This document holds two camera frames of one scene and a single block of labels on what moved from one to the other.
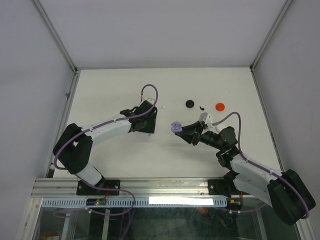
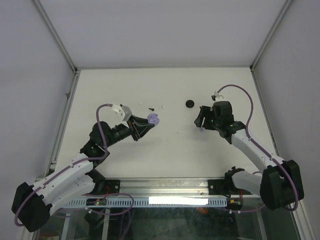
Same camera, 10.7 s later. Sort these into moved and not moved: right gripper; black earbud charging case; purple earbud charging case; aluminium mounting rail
Moved: right gripper; purple earbud charging case
Not moved: aluminium mounting rail; black earbud charging case
